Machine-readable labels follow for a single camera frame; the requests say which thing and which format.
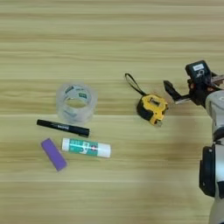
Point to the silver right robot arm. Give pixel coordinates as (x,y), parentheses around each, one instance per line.
(217,116)

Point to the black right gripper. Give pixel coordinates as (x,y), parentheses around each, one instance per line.
(199,93)

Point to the yellow black tape measure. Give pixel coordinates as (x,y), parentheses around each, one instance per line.
(153,109)

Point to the small black box white label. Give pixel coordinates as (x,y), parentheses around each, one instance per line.
(198,73)

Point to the clear tape roll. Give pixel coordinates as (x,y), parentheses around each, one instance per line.
(62,108)

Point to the green white glue stick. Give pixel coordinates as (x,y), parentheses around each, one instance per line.
(87,148)

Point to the purple eraser block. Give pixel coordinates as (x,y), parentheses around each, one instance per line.
(54,154)

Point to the black marker pen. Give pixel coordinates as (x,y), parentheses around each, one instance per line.
(62,127)

